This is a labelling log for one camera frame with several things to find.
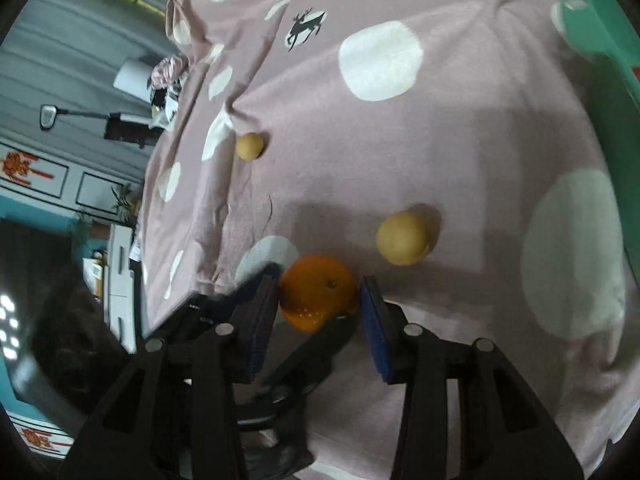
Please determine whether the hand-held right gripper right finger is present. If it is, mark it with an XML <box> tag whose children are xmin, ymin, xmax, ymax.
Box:
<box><xmin>359</xmin><ymin>275</ymin><xmax>585</xmax><ymax>480</ymax></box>

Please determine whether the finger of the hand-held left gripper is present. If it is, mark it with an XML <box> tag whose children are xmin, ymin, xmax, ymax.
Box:
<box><xmin>257</xmin><ymin>312</ymin><xmax>358</xmax><ymax>401</ymax></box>
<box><xmin>170</xmin><ymin>280</ymin><xmax>261</xmax><ymax>341</ymax></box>

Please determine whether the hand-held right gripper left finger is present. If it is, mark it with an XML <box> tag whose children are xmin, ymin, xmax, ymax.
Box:
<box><xmin>57</xmin><ymin>274</ymin><xmax>281</xmax><ymax>480</ymax></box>

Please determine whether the orange mandarin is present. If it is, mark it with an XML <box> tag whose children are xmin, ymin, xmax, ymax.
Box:
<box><xmin>278</xmin><ymin>255</ymin><xmax>360</xmax><ymax>335</ymax></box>

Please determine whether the green plastic basin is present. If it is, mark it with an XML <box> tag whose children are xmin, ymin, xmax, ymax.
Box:
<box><xmin>557</xmin><ymin>0</ymin><xmax>640</xmax><ymax>286</ymax></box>

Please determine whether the white cabinet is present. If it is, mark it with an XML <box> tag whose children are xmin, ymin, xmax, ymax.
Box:
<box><xmin>102</xmin><ymin>222</ymin><xmax>146</xmax><ymax>356</ymax></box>

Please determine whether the small brown round fruit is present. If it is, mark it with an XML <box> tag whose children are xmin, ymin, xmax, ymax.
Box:
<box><xmin>376</xmin><ymin>210</ymin><xmax>436</xmax><ymax>267</ymax></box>
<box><xmin>235</xmin><ymin>132</ymin><xmax>263</xmax><ymax>162</ymax></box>

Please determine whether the potted green plant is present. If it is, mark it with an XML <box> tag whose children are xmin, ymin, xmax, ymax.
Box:
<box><xmin>110</xmin><ymin>185</ymin><xmax>143</xmax><ymax>226</ymax></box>

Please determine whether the dark screen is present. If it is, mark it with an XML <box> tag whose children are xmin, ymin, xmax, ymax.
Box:
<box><xmin>0</xmin><ymin>217</ymin><xmax>136</xmax><ymax>411</ymax></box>

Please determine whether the black floor stand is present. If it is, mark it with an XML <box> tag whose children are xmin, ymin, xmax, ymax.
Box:
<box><xmin>39</xmin><ymin>104</ymin><xmax>166</xmax><ymax>150</ymax></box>

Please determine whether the pink polka dot blanket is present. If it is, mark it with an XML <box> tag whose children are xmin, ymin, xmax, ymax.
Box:
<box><xmin>135</xmin><ymin>0</ymin><xmax>636</xmax><ymax>480</ymax></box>

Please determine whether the pile of clothes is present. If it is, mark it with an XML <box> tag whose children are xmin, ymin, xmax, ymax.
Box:
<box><xmin>149</xmin><ymin>55</ymin><xmax>191</xmax><ymax>131</ymax></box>

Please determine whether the white cylinder lamp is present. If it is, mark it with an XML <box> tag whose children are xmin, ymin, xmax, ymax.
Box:
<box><xmin>113</xmin><ymin>57</ymin><xmax>153</xmax><ymax>101</ymax></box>

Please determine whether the red knot wall decoration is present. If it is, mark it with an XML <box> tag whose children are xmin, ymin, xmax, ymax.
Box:
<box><xmin>20</xmin><ymin>425</ymin><xmax>71</xmax><ymax>453</ymax></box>
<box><xmin>0</xmin><ymin>152</ymin><xmax>53</xmax><ymax>183</ymax></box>

